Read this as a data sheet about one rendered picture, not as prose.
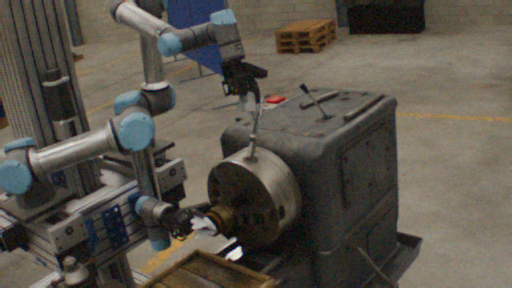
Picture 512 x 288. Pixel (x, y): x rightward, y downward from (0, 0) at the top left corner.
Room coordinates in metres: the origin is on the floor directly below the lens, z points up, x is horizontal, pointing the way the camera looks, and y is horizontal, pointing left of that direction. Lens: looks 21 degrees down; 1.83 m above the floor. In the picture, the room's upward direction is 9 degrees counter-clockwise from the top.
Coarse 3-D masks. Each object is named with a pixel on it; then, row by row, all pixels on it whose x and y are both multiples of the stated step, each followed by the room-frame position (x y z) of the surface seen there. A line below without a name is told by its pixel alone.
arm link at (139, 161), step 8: (136, 104) 1.59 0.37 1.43; (120, 112) 1.57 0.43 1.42; (136, 152) 1.59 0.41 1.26; (144, 152) 1.60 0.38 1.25; (136, 160) 1.59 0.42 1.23; (144, 160) 1.59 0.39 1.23; (152, 160) 1.62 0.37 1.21; (136, 168) 1.60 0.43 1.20; (144, 168) 1.59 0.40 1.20; (152, 168) 1.61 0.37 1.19; (136, 176) 1.61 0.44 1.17; (144, 176) 1.59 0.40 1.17; (152, 176) 1.60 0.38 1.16; (144, 184) 1.59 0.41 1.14; (152, 184) 1.60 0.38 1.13; (144, 192) 1.59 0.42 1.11; (152, 192) 1.59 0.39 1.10; (160, 200) 1.62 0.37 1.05
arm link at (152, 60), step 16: (144, 0) 1.88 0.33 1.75; (160, 0) 1.92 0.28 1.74; (160, 16) 1.94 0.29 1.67; (144, 48) 1.93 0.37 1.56; (144, 64) 1.95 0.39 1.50; (160, 64) 1.96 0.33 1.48; (144, 80) 1.97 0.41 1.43; (160, 80) 1.96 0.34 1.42; (160, 96) 1.94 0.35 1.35; (176, 96) 2.00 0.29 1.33; (160, 112) 1.95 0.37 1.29
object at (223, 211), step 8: (216, 208) 1.36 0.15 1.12; (224, 208) 1.36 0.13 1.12; (232, 208) 1.38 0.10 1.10; (208, 216) 1.33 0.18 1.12; (216, 216) 1.33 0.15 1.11; (224, 216) 1.34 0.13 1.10; (232, 216) 1.35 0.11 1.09; (216, 224) 1.31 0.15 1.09; (224, 224) 1.33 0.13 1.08; (232, 224) 1.35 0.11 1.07; (216, 232) 1.31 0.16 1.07
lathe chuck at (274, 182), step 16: (224, 160) 1.47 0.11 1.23; (240, 160) 1.44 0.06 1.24; (240, 176) 1.42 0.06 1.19; (256, 176) 1.37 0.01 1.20; (272, 176) 1.39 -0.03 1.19; (208, 192) 1.54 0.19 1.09; (240, 192) 1.43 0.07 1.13; (256, 192) 1.38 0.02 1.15; (272, 192) 1.35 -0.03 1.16; (288, 192) 1.38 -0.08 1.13; (272, 208) 1.34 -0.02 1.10; (288, 208) 1.36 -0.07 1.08; (256, 224) 1.40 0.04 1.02; (272, 224) 1.35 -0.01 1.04; (288, 224) 1.38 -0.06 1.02; (240, 240) 1.46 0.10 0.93; (256, 240) 1.41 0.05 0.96; (272, 240) 1.36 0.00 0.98
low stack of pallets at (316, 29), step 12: (300, 24) 9.79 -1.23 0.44; (312, 24) 9.57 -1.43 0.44; (324, 24) 9.40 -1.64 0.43; (276, 36) 9.29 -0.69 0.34; (288, 36) 9.42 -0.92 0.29; (300, 36) 9.13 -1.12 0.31; (312, 36) 8.91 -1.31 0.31; (324, 36) 9.38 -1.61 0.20; (336, 36) 9.90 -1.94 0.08; (288, 48) 9.14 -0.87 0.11; (300, 48) 9.41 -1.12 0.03; (312, 48) 8.92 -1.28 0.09; (324, 48) 9.18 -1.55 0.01
